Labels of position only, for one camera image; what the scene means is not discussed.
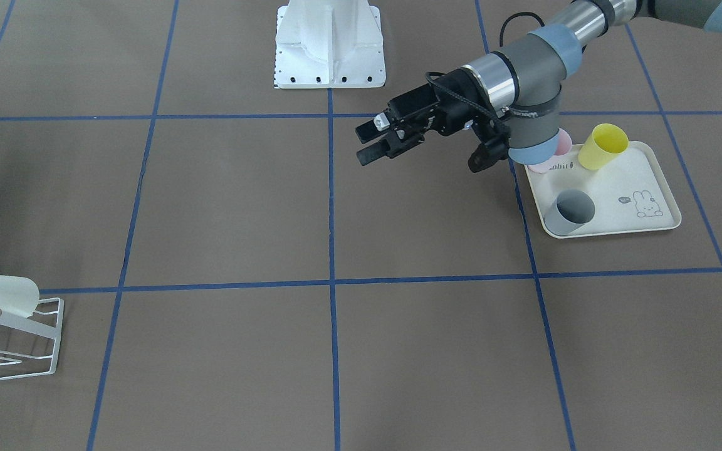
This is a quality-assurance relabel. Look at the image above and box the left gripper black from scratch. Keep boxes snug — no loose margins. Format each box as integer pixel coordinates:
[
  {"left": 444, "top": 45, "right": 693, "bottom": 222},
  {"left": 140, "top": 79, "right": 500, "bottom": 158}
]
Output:
[{"left": 355, "top": 69, "right": 511, "bottom": 166}]

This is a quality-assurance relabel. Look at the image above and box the pink plastic cup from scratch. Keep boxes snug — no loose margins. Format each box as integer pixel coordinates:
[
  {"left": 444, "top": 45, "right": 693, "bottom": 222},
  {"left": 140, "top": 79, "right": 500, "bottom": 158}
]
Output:
[{"left": 527, "top": 128, "right": 573, "bottom": 174}]

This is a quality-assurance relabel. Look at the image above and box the grey plastic cup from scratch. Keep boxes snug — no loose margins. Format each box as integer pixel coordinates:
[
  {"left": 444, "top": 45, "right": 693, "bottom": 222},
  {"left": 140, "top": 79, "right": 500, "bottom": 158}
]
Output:
[{"left": 543, "top": 189, "right": 596, "bottom": 236}]

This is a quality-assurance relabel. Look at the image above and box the yellow plastic cup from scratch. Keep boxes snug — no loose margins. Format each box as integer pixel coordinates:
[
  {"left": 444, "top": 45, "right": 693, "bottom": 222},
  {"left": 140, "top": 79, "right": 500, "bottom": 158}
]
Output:
[{"left": 578, "top": 123, "right": 629, "bottom": 171}]

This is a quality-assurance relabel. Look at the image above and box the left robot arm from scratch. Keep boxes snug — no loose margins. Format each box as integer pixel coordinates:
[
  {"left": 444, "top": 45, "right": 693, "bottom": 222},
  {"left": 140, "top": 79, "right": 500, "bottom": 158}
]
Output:
[{"left": 356, "top": 1, "right": 722, "bottom": 172}]

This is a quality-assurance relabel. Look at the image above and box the white cartoon tray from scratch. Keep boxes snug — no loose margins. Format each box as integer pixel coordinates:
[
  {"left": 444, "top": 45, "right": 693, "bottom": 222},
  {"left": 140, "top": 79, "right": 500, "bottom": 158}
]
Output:
[{"left": 525, "top": 141, "right": 682, "bottom": 239}]

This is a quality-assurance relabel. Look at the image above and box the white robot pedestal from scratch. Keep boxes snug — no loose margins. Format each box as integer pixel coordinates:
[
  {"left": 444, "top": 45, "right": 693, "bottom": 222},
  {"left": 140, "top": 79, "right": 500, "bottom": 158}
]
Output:
[{"left": 273, "top": 1, "right": 387, "bottom": 90}]

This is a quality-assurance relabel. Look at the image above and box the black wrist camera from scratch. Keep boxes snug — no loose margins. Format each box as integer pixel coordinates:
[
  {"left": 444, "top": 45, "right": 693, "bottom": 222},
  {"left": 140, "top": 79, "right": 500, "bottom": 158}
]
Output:
[{"left": 468, "top": 136, "right": 511, "bottom": 174}]

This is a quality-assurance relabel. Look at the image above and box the white wire cup rack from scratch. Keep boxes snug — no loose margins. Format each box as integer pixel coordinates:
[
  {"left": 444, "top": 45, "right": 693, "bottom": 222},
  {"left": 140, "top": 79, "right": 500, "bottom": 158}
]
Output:
[{"left": 0, "top": 298, "right": 65, "bottom": 381}]

